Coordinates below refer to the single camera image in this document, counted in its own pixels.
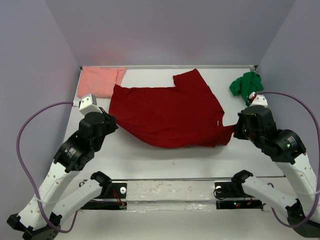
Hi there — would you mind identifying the green t-shirt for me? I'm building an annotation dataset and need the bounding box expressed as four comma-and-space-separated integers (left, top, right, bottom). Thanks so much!
229, 71, 264, 107

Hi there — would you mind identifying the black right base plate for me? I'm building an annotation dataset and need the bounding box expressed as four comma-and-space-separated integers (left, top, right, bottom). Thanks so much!
213, 181, 266, 210

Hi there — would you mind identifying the folded pink t-shirt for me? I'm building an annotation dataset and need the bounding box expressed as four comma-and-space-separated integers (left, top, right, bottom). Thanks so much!
77, 66, 126, 99

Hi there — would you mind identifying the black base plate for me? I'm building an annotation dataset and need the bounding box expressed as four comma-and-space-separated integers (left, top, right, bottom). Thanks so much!
213, 181, 266, 210
81, 181, 127, 211

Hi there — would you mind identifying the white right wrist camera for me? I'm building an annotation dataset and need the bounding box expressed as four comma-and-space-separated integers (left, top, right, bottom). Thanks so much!
248, 92, 268, 108

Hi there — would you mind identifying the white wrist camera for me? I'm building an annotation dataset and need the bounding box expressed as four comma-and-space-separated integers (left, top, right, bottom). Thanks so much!
248, 92, 268, 108
72, 93, 102, 116

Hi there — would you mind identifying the red t-shirt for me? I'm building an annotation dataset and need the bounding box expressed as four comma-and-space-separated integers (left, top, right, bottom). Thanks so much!
108, 69, 235, 148

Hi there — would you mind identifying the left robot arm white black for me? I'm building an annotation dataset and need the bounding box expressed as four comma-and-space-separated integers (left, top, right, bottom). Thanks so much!
7, 107, 118, 240

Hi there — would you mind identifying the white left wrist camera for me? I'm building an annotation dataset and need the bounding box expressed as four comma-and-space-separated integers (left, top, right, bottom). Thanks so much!
72, 93, 102, 116

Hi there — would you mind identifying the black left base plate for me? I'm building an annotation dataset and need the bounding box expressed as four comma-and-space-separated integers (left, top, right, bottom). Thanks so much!
81, 181, 127, 211

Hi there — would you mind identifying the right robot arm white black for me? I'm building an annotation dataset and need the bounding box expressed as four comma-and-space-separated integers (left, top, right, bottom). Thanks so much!
230, 105, 320, 238

